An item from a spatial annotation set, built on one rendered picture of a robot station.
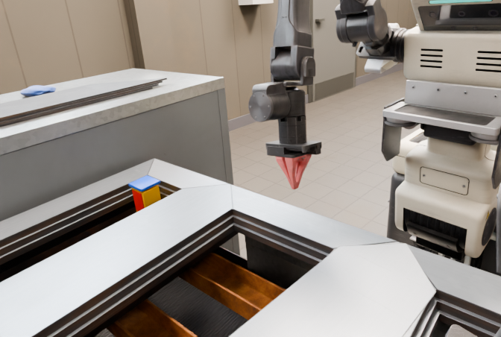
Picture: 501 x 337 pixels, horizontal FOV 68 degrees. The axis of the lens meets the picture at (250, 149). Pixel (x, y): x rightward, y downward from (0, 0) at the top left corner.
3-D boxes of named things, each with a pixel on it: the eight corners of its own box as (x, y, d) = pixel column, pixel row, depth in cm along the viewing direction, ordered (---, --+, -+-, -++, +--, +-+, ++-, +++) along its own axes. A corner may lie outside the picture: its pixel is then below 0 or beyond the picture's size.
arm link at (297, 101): (310, 85, 76) (288, 86, 79) (289, 86, 71) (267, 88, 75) (311, 119, 77) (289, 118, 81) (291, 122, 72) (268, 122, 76)
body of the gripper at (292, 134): (304, 155, 72) (303, 117, 71) (265, 151, 79) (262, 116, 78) (323, 150, 76) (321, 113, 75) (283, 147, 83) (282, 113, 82)
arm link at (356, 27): (388, 21, 96) (367, 24, 100) (373, -2, 89) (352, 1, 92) (379, 54, 95) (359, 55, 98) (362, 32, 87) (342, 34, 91)
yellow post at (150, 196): (154, 254, 103) (142, 193, 95) (144, 248, 106) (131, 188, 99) (168, 245, 106) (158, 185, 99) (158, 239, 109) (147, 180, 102)
